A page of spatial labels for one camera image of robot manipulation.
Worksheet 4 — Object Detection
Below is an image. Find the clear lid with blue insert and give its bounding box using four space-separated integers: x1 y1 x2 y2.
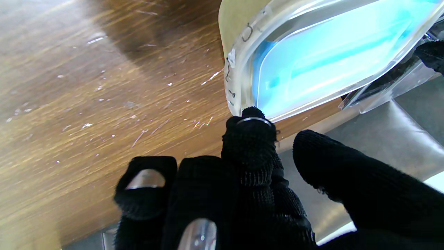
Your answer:
224 0 444 123

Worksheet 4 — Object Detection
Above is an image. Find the kraft paper food container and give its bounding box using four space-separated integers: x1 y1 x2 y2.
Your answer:
218 0 274 58

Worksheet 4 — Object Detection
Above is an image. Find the thin clear plastic tray lid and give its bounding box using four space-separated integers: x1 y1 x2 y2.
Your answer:
338 21 444 114

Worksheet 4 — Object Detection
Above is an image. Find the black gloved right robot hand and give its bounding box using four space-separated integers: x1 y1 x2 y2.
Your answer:
113 107 444 250

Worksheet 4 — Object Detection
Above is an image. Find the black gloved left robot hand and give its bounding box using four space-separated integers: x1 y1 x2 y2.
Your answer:
415 40 444 75

